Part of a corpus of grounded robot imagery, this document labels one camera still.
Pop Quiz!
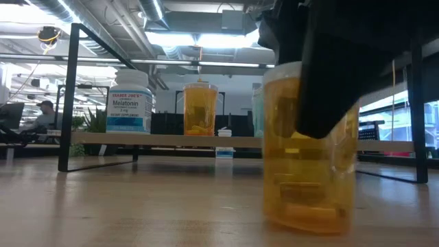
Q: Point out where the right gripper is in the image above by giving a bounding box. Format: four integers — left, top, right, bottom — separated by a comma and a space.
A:
278, 0, 429, 140

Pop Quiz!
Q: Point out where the green pill bottle white cap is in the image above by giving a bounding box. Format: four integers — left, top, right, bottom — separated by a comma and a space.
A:
252, 85, 265, 139

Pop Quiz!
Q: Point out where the white melatonin bottle blue label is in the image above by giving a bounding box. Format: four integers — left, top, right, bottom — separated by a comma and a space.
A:
215, 127, 236, 159
105, 69, 154, 134

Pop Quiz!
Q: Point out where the orange pill bottle white cap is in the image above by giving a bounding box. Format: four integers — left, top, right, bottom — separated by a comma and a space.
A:
182, 82, 219, 137
263, 61, 360, 235

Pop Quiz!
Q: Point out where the black mesh panel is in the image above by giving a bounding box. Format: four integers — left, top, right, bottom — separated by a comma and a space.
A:
358, 119, 385, 141

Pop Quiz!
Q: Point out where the green potted succulent plant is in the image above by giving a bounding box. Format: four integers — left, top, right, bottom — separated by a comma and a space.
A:
70, 108, 108, 158

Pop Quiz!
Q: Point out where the person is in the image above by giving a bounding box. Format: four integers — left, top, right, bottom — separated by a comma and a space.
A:
32, 99, 64, 133

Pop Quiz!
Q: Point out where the black desk monitor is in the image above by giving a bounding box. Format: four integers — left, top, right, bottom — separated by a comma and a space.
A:
0, 102, 25, 130

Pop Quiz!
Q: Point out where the black partition wall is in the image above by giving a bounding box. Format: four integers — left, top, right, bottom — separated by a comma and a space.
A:
150, 111, 255, 137

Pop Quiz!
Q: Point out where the black aluminium table frame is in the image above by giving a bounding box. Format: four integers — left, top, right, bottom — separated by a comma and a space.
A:
25, 146, 439, 164

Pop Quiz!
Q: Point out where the black hanging device yellow cable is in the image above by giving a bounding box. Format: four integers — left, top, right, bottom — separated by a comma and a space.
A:
36, 25, 62, 45

